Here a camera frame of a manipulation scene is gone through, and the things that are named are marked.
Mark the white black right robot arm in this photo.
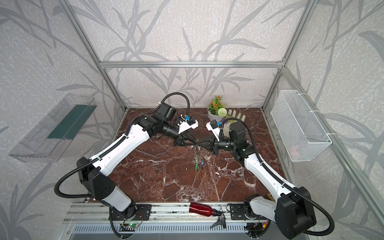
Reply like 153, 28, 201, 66
200, 121, 317, 239

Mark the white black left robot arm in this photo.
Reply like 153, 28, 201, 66
77, 103, 199, 212

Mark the white flower pot with plant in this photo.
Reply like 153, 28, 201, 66
208, 96, 228, 122

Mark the beige grey garden glove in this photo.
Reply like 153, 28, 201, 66
227, 109, 246, 122

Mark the red spray bottle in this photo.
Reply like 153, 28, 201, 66
189, 203, 222, 217

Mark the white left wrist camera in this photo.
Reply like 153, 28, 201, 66
178, 116, 199, 134

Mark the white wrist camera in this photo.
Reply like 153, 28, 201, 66
206, 120, 224, 142
178, 116, 199, 134

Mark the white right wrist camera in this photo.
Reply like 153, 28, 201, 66
206, 120, 224, 142

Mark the white wire mesh basket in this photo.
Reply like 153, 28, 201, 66
271, 90, 332, 162

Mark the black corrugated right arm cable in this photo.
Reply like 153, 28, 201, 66
221, 117, 335, 237

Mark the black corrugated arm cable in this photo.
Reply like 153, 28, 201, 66
221, 117, 335, 237
53, 92, 191, 199

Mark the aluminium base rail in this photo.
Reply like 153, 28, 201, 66
57, 202, 270, 240

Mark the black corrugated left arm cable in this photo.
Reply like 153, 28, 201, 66
53, 92, 191, 199

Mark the clear plastic wall shelf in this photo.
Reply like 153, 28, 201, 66
9, 94, 97, 163

